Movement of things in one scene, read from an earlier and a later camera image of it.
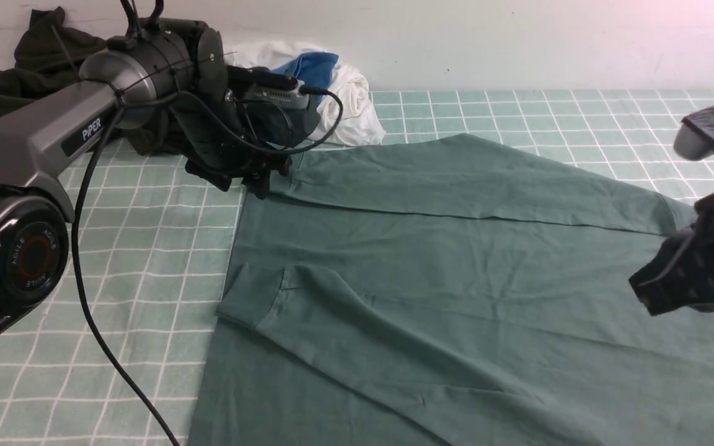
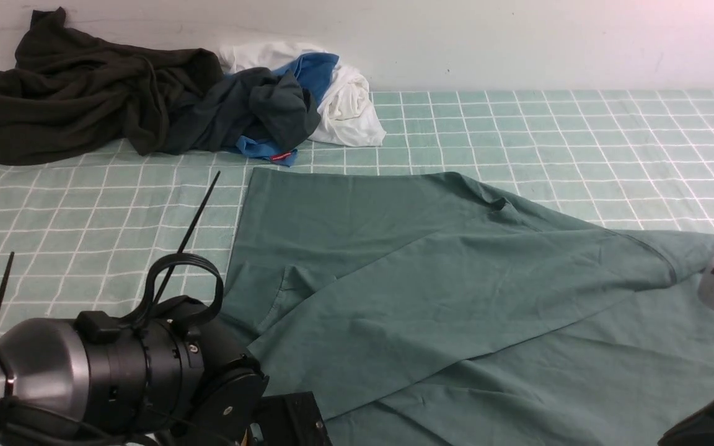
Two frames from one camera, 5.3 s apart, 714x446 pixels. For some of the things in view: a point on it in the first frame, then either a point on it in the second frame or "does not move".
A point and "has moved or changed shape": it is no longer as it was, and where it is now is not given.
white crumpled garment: [347, 115] does not move
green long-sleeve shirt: [453, 291] has moved or changed shape
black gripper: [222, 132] -> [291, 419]
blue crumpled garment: [312, 69] does not move
